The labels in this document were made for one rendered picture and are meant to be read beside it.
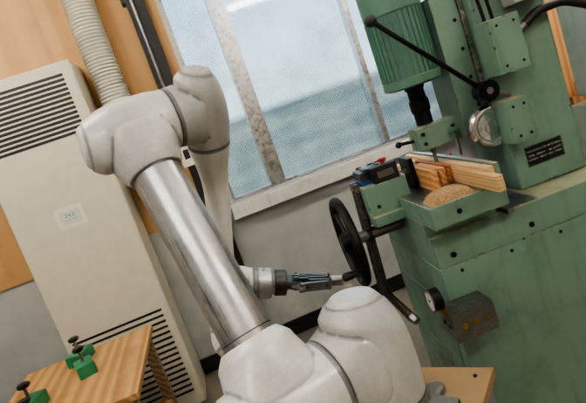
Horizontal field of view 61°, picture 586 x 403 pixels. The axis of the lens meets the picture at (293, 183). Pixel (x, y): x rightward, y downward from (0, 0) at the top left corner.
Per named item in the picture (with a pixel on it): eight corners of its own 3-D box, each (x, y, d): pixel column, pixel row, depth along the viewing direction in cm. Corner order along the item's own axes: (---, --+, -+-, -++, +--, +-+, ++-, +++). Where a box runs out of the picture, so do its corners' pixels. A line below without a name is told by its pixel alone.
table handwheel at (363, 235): (331, 239, 174) (318, 181, 153) (384, 219, 175) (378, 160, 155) (364, 306, 153) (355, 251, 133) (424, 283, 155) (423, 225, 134)
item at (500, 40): (487, 78, 142) (472, 26, 140) (514, 68, 142) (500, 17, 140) (502, 75, 133) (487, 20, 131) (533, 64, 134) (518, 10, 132)
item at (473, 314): (445, 331, 137) (436, 305, 136) (485, 316, 138) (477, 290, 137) (459, 344, 128) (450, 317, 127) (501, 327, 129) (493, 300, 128)
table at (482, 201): (346, 207, 185) (341, 192, 184) (421, 179, 187) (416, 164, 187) (401, 245, 125) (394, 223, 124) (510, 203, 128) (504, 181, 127)
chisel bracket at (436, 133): (414, 155, 157) (406, 130, 155) (454, 140, 158) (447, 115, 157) (423, 157, 149) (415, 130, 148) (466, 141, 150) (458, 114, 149)
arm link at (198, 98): (215, 123, 123) (164, 140, 116) (205, 51, 112) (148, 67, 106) (242, 143, 114) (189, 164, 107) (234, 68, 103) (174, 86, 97)
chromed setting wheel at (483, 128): (473, 153, 144) (460, 112, 142) (511, 139, 145) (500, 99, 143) (478, 153, 141) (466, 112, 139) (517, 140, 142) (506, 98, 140)
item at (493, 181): (405, 169, 184) (402, 160, 183) (410, 167, 184) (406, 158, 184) (499, 192, 120) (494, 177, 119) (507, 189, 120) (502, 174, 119)
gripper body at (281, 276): (274, 274, 140) (307, 273, 141) (271, 266, 148) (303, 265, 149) (274, 300, 141) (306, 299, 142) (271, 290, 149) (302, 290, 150)
